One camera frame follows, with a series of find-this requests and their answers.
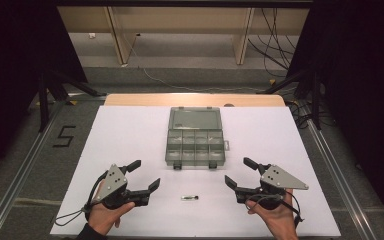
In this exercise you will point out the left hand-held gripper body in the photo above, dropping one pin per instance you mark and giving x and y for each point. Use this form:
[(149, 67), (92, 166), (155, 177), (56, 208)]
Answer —
[(114, 181)]

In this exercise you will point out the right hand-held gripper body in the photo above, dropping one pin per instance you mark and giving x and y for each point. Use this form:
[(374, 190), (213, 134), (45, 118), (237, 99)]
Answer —
[(275, 180)]

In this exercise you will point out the person's left hand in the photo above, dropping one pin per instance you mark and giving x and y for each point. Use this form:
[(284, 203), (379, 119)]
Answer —
[(105, 216)]

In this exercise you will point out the person's right hand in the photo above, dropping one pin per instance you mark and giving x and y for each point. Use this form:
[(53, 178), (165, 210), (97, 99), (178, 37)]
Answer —
[(278, 220)]

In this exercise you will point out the small silver metal piece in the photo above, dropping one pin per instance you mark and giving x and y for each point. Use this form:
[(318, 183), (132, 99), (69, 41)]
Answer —
[(190, 198)]

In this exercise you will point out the clear plastic compartment box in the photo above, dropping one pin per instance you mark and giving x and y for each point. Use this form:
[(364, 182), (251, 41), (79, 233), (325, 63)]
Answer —
[(195, 140)]

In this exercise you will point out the black metal stand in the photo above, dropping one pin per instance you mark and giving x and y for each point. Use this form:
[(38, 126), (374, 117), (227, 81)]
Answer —
[(315, 100), (43, 100)]

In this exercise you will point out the dark curtain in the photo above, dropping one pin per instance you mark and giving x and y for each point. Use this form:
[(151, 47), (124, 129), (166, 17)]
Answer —
[(13, 66), (363, 83)]

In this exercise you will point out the beige wooden desk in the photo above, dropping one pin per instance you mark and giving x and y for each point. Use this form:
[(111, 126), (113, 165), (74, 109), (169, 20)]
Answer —
[(180, 20)]

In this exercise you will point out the aluminium floor rail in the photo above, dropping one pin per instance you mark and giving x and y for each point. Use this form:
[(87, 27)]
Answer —
[(26, 160), (340, 180)]

